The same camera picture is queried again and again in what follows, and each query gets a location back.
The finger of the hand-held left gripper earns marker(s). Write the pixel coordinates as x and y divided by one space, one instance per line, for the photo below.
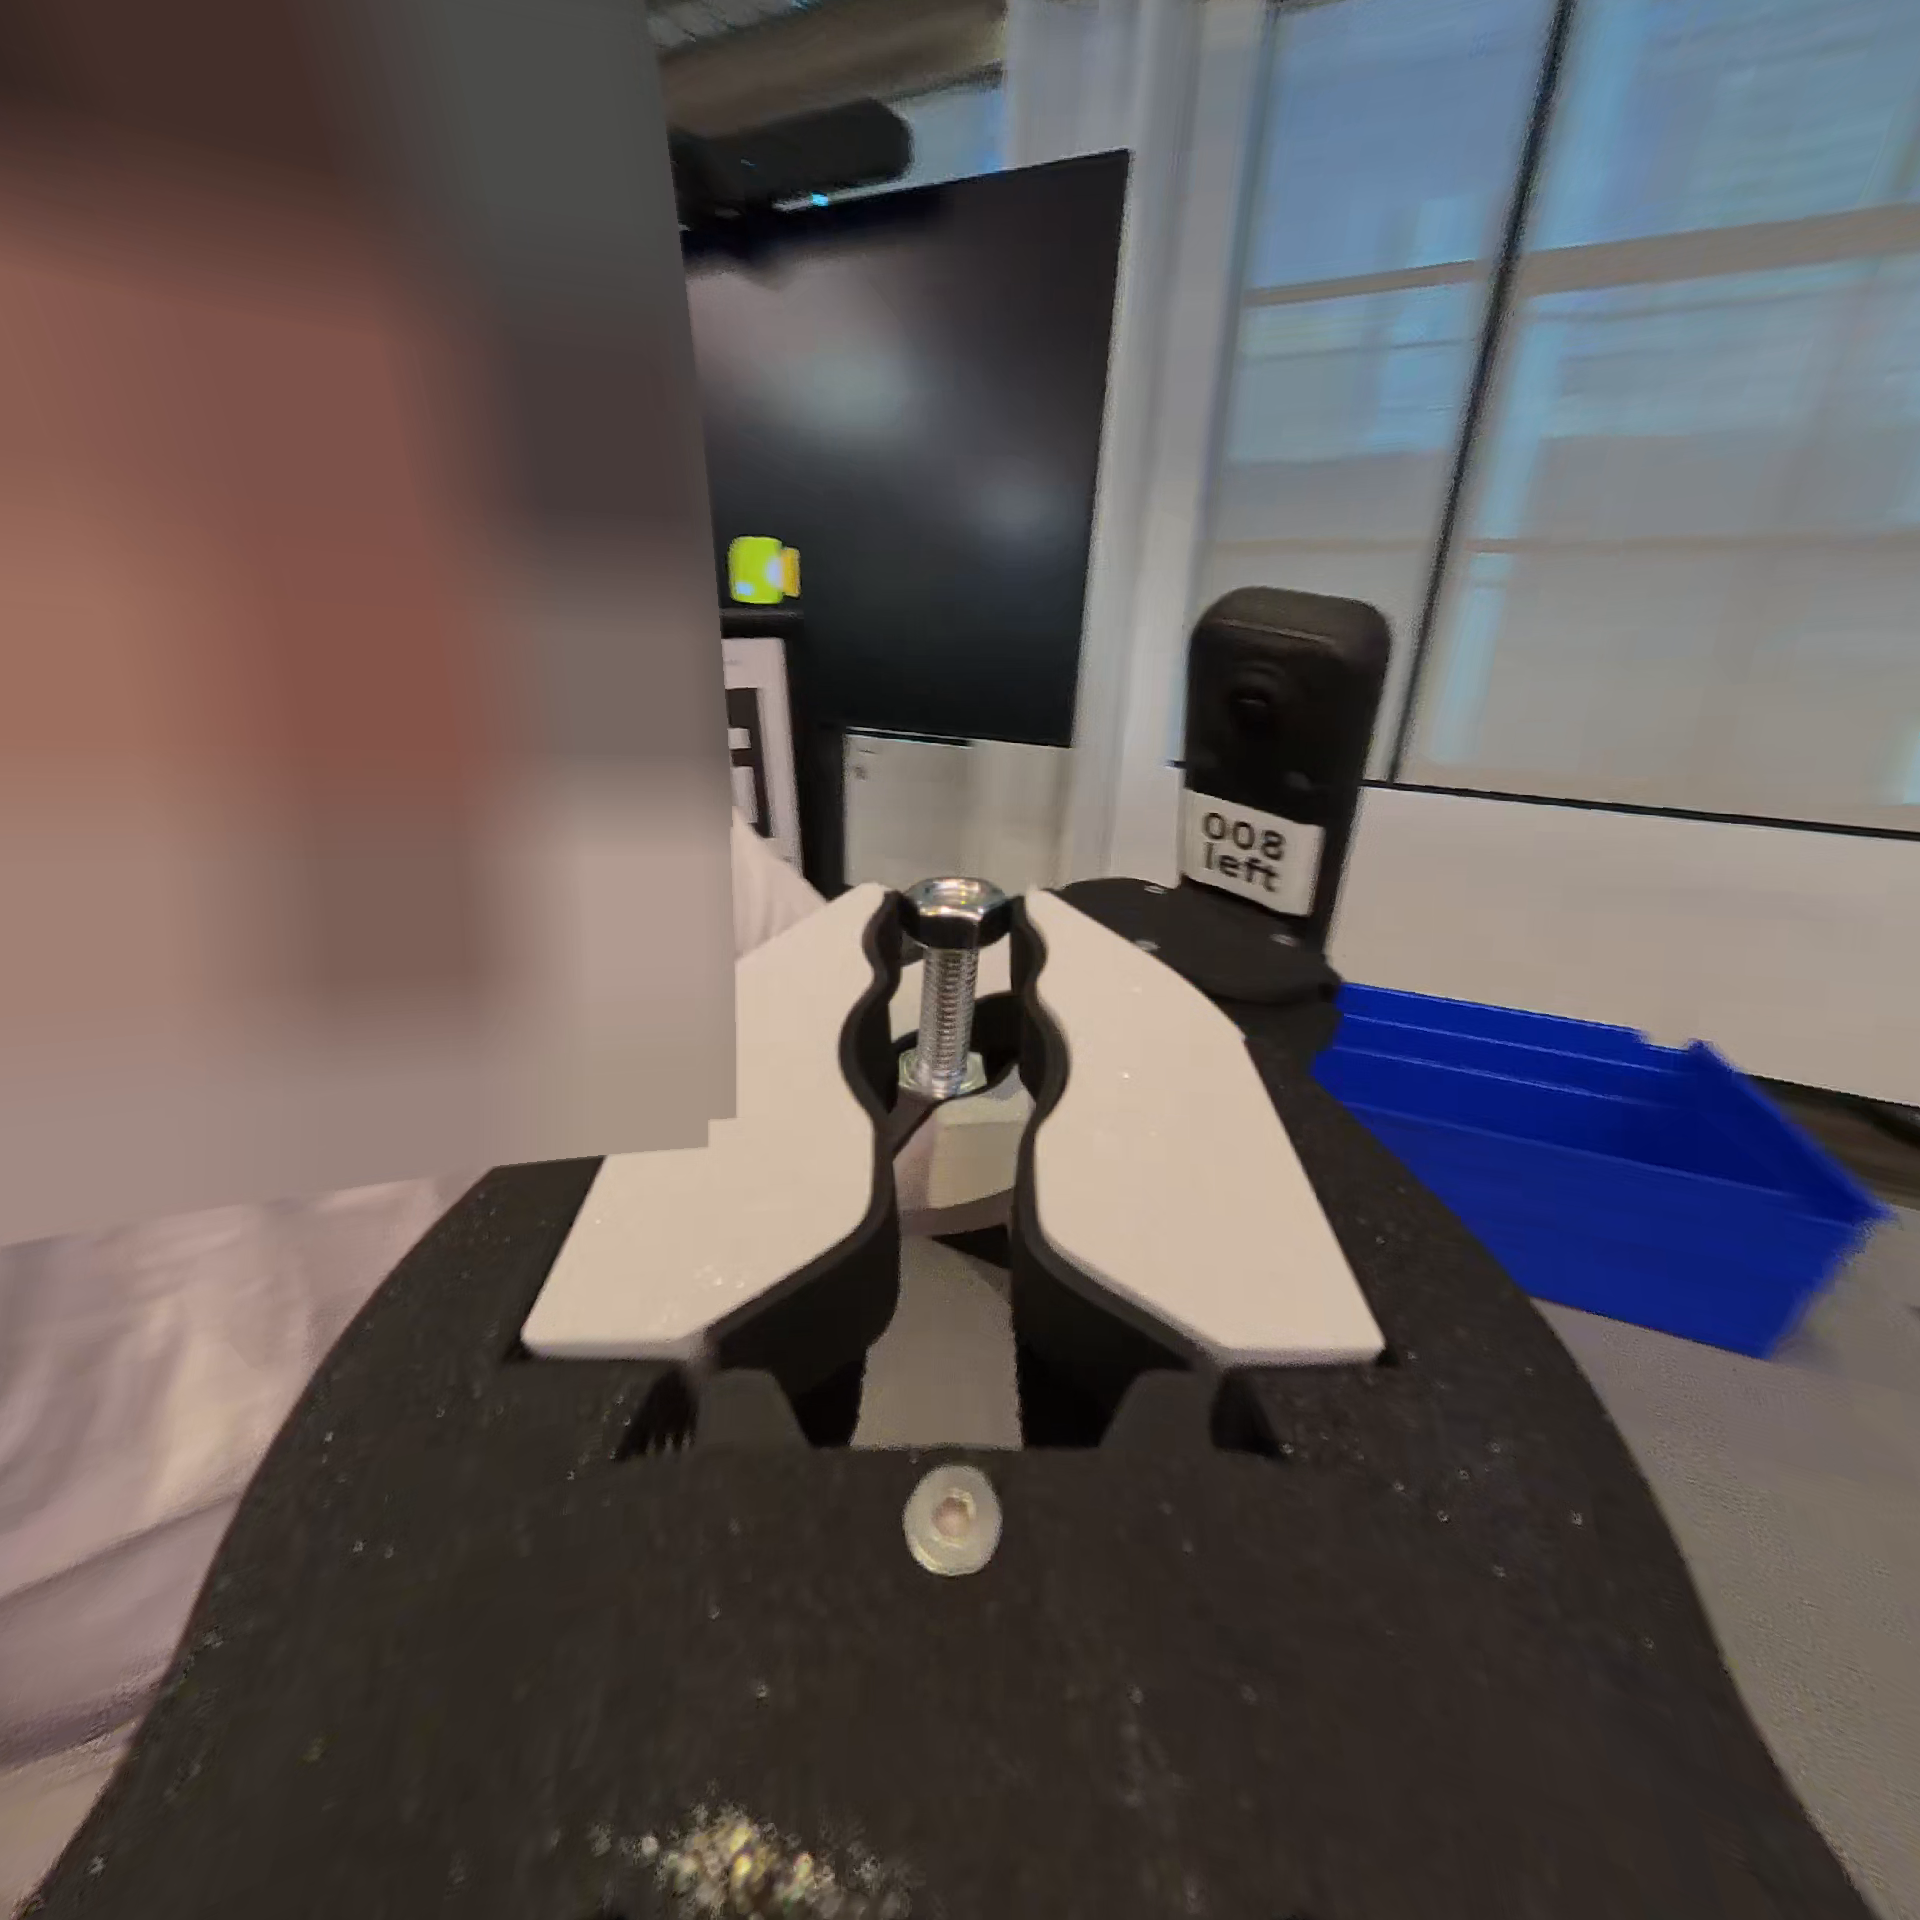
974 1163

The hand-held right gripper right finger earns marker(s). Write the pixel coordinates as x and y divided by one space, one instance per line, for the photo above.
1184 1201

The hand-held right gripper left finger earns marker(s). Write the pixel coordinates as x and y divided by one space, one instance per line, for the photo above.
722 1244

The large steel nut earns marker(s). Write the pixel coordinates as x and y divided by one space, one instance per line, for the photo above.
943 1071

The large steel bolt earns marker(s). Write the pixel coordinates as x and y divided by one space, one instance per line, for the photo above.
949 991

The blue plastic bin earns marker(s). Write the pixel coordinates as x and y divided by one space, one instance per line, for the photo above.
1576 1172

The large black monitor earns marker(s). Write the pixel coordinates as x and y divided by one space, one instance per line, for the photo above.
902 452

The black white marker poster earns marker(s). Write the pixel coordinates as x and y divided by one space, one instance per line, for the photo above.
758 750

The large window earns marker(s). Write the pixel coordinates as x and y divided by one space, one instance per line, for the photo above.
1652 375

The yellow green cup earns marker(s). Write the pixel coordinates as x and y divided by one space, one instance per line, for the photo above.
758 573

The black video bar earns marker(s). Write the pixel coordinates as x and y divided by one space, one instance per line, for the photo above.
797 159

